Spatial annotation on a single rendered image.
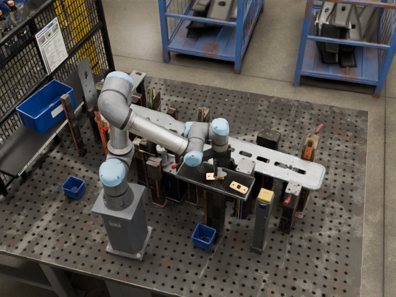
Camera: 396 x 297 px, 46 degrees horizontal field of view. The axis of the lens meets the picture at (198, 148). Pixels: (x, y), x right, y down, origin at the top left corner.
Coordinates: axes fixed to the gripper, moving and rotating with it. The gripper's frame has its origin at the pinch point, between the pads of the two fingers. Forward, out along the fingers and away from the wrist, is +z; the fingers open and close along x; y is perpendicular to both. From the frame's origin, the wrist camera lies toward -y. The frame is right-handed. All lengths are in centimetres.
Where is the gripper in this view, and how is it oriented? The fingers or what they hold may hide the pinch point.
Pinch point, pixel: (214, 174)
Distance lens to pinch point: 226.5
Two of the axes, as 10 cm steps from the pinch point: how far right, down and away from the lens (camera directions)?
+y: 10.0, -0.2, -0.1
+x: -0.1, -7.5, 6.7
